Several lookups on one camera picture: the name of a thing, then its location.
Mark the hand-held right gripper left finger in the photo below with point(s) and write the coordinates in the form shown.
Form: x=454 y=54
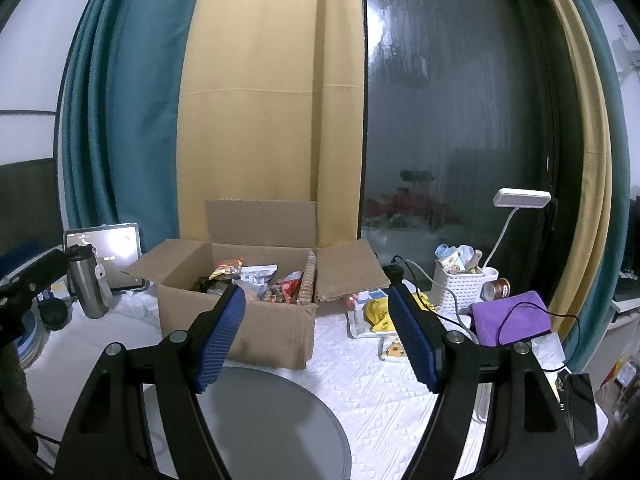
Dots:
x=220 y=340

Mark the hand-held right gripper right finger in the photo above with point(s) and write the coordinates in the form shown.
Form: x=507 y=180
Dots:
x=415 y=340

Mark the cardboard box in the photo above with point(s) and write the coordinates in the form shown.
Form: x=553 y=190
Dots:
x=275 y=335

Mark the orange snack packet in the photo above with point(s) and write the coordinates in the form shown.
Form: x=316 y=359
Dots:
x=226 y=269

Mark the clear bag of snacks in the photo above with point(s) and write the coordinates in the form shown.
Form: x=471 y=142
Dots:
x=257 y=275

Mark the white snack packet red print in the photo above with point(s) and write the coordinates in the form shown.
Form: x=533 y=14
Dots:
x=307 y=280

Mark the small yellow white packet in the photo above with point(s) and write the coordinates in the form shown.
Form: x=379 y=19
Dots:
x=392 y=349

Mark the yellow crumpled bag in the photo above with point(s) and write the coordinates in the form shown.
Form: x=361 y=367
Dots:
x=377 y=315

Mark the stack of bowls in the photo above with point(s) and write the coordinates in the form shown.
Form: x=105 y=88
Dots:
x=30 y=345

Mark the steel tumbler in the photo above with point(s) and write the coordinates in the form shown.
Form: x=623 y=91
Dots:
x=90 y=285

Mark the white woven basket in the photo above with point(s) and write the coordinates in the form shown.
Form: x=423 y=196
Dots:
x=457 y=290

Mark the tablet with grey case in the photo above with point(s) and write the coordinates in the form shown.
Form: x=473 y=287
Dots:
x=117 y=255

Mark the grey round mat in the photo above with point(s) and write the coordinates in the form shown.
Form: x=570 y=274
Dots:
x=275 y=425

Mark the purple cloth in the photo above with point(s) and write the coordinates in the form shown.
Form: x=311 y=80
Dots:
x=515 y=320

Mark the white desk lamp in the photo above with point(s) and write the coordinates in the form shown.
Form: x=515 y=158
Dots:
x=522 y=199

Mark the black phone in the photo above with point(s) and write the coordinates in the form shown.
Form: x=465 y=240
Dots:
x=582 y=410

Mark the teal curtain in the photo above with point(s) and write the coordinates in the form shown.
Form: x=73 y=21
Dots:
x=617 y=185
x=125 y=110

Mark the dark glass door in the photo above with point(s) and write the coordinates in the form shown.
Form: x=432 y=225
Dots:
x=450 y=85

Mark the yellow curtain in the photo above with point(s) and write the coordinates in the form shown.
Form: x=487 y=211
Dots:
x=585 y=135
x=260 y=85

